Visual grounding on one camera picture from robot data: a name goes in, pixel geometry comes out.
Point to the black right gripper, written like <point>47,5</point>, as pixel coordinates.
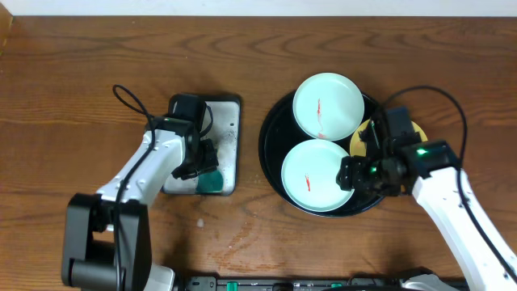
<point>350,172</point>

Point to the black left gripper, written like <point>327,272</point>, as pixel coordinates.
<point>203,160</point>

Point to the green sponge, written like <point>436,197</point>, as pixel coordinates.
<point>212,182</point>

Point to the yellow plate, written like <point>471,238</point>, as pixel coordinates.
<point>358,147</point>

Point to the mint green plate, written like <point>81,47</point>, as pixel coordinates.
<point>328,106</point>
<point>309,173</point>

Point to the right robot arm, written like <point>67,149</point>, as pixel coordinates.
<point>432,174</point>

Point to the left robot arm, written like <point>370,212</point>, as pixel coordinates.
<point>107,243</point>

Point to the black rectangular soapy tray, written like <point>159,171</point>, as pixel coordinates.
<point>223,119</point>

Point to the round black tray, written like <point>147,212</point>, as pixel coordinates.
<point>278,135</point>

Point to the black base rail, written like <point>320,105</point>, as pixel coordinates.
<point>211,283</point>

